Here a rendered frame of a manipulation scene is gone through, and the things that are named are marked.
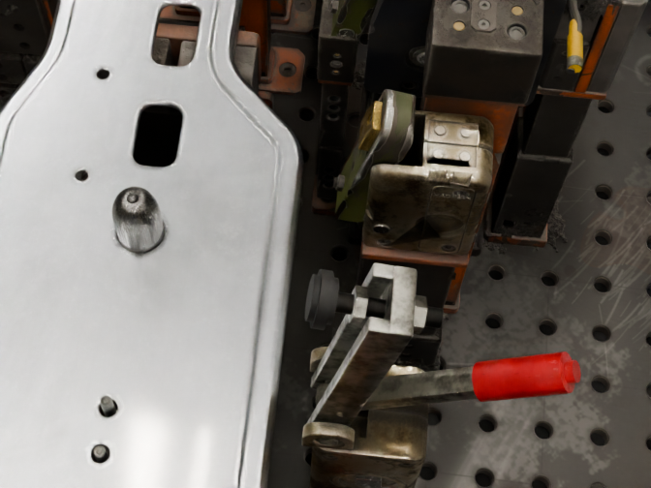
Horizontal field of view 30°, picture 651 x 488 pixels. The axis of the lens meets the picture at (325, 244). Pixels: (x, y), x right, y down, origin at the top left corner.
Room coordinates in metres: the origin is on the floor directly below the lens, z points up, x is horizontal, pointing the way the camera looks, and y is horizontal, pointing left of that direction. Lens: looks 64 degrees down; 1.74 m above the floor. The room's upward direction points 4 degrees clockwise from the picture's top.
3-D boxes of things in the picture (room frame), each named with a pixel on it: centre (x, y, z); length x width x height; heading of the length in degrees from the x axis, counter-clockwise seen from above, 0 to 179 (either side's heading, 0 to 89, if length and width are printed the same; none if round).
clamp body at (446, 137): (0.40, -0.07, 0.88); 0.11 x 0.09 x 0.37; 88
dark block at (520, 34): (0.47, -0.09, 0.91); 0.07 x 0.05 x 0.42; 88
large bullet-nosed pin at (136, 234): (0.36, 0.13, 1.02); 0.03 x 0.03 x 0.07
